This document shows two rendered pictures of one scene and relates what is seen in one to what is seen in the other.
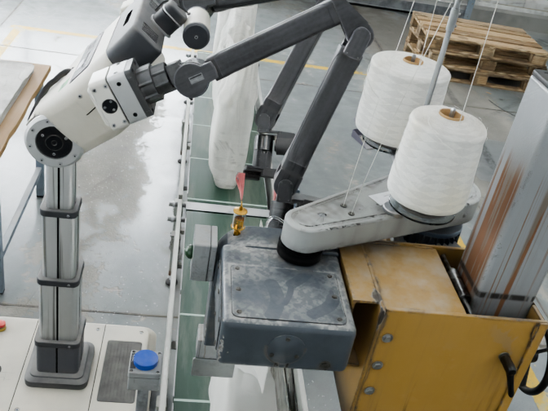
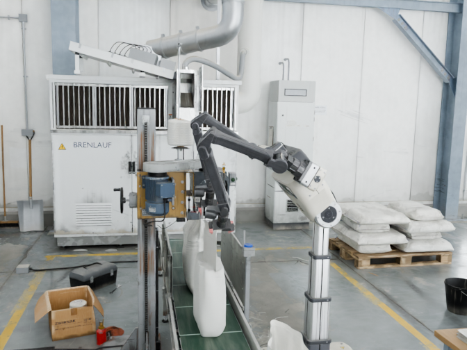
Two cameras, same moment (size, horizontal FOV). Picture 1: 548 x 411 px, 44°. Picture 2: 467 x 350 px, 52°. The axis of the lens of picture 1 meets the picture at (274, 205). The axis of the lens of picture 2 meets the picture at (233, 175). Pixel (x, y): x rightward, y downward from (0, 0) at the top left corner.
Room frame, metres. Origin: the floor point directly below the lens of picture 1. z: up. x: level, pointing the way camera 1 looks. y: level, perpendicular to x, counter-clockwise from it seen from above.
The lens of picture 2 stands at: (4.40, 0.07, 1.78)
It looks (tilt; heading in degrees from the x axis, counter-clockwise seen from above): 8 degrees down; 179
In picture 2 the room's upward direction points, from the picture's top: 1 degrees clockwise
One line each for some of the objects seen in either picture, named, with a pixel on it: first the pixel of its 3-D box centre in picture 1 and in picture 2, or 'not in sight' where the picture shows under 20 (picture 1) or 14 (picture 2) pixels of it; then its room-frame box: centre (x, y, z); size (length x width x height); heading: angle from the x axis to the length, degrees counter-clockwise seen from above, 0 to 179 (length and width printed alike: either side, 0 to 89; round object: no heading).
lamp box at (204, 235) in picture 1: (203, 253); (231, 178); (1.11, 0.12, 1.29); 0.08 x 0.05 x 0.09; 10
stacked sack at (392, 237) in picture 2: not in sight; (374, 235); (-1.04, 1.84, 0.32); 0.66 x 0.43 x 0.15; 102
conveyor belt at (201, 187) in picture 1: (224, 118); not in sight; (3.86, 0.41, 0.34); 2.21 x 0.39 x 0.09; 10
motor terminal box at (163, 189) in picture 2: not in sight; (165, 191); (1.44, -0.30, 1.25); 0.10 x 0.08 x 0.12; 125
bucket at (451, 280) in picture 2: not in sight; (461, 296); (0.30, 2.21, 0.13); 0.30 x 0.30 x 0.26
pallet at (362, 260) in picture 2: not in sight; (387, 250); (-1.31, 2.09, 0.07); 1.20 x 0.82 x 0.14; 102
